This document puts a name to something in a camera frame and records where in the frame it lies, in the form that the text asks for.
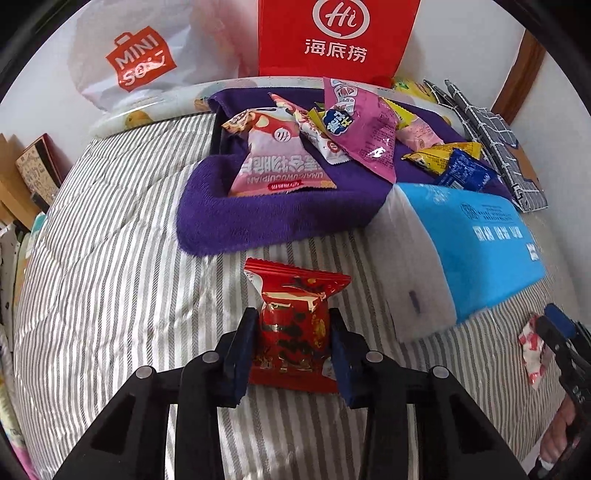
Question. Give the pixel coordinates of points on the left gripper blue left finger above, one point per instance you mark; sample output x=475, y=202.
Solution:
x=237, y=352

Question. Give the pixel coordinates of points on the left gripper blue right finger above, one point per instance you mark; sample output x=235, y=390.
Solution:
x=349, y=350

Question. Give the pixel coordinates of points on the pink white candy packet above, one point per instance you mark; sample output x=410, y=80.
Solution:
x=533, y=352

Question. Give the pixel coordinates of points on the person's right hand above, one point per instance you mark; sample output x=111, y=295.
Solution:
x=554, y=441

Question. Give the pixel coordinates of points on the blue tissue pack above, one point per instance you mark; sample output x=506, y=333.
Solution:
x=442, y=255

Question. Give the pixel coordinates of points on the purple towel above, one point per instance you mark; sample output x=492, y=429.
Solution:
x=210, y=222

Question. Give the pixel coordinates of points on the striped grey mattress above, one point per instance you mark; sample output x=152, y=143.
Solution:
x=107, y=290

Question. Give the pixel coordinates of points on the dark blue snack packet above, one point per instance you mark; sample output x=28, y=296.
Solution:
x=463, y=172

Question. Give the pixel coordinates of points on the pink grain chips bag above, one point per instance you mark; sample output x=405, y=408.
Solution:
x=277, y=161

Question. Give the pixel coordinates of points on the red white snack packet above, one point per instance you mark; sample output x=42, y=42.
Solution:
x=330, y=150

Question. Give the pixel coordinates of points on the yellow chips packet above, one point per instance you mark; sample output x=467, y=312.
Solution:
x=436, y=158

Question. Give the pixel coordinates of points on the grey checked folded cloth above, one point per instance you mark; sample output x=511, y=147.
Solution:
x=501, y=148

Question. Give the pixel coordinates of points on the pale pink small packet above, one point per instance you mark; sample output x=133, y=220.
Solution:
x=418, y=135

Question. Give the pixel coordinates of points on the magenta snack bag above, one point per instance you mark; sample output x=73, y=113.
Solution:
x=363, y=125

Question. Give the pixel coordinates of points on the rolled printed mat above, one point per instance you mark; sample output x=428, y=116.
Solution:
x=184, y=101

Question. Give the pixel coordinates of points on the yellow green snack bag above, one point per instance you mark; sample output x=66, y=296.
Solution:
x=414, y=89

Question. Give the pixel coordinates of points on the patterned brown book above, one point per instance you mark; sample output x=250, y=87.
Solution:
x=40, y=172

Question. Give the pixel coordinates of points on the red Haidilao paper bag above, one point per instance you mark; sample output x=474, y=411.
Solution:
x=356, y=40

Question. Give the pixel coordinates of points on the white Miniso plastic bag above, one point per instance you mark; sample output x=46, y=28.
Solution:
x=123, y=52

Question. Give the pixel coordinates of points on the wooden door frame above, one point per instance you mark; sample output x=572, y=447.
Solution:
x=521, y=78

